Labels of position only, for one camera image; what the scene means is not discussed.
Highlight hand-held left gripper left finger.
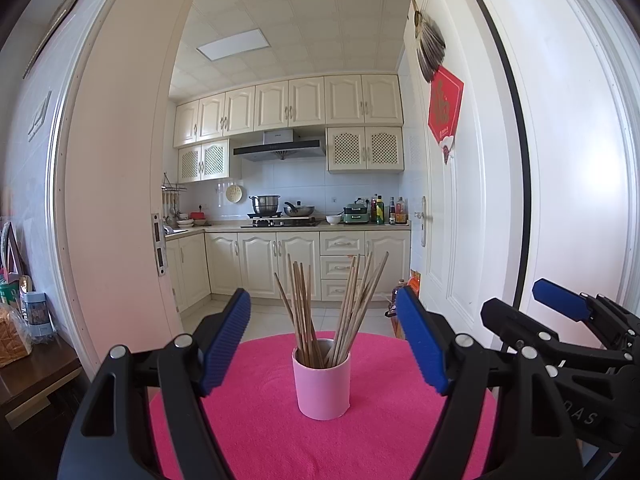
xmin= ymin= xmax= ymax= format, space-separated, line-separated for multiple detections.
xmin=56 ymin=287 xmax=252 ymax=480

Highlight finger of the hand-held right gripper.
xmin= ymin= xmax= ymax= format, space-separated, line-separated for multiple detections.
xmin=531 ymin=278 xmax=640 ymax=352
xmin=480 ymin=298 xmax=633 ymax=372

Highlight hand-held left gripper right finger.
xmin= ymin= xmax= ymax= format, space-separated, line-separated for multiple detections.
xmin=395 ymin=285 xmax=585 ymax=480

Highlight bunch of wooden chopsticks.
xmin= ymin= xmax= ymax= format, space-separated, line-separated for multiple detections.
xmin=274 ymin=251 xmax=390 ymax=368

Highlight pink cup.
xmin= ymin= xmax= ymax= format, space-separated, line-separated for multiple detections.
xmin=291 ymin=338 xmax=351 ymax=421

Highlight brown plastic bottle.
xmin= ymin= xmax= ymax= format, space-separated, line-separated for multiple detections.
xmin=384 ymin=280 xmax=401 ymax=318

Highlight cream base cabinets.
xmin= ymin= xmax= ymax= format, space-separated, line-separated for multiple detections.
xmin=164 ymin=225 xmax=412 ymax=313

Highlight pink round table cover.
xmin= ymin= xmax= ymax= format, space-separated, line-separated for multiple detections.
xmin=149 ymin=332 xmax=498 ymax=480

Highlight black gas stove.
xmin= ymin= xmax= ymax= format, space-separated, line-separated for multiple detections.
xmin=240 ymin=214 xmax=321 ymax=228

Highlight steel stockpot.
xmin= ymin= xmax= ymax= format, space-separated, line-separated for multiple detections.
xmin=249 ymin=195 xmax=282 ymax=216

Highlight white panelled door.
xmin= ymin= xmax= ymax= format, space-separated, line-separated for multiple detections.
xmin=402 ymin=0 xmax=531 ymax=341

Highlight green countertop appliance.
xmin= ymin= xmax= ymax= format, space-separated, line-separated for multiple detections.
xmin=342 ymin=200 xmax=372 ymax=224

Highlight hanging utensil rack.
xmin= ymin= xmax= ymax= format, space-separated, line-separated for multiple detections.
xmin=161 ymin=172 xmax=188 ymax=221

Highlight cream lattice door cabinet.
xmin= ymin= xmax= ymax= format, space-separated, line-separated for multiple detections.
xmin=326 ymin=126 xmax=405 ymax=174
xmin=177 ymin=139 xmax=231 ymax=184

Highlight blue lid jar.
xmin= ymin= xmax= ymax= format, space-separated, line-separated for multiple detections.
xmin=20 ymin=289 xmax=55 ymax=345

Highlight white door with lock plate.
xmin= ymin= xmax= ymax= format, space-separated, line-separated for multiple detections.
xmin=50 ymin=0 xmax=221 ymax=376

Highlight black range hood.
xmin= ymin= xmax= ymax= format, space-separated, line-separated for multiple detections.
xmin=232 ymin=129 xmax=327 ymax=162

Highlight wooden side table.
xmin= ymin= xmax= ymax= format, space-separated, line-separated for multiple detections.
xmin=0 ymin=332 xmax=85 ymax=431

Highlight bagged bread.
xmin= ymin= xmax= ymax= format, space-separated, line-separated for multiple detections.
xmin=0 ymin=305 xmax=35 ymax=368

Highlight dark fan decoration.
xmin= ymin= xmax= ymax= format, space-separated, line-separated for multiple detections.
xmin=412 ymin=10 xmax=447 ymax=83

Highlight ceiling light panel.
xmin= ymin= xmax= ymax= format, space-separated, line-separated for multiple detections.
xmin=196 ymin=29 xmax=271 ymax=61

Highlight red paper wall hanging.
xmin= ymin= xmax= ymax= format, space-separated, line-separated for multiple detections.
xmin=427 ymin=65 xmax=465 ymax=163

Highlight dark triangular frame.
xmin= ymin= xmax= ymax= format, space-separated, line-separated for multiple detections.
xmin=0 ymin=220 xmax=27 ymax=283

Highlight cream wall cabinet row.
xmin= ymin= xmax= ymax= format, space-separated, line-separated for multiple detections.
xmin=172 ymin=74 xmax=405 ymax=148

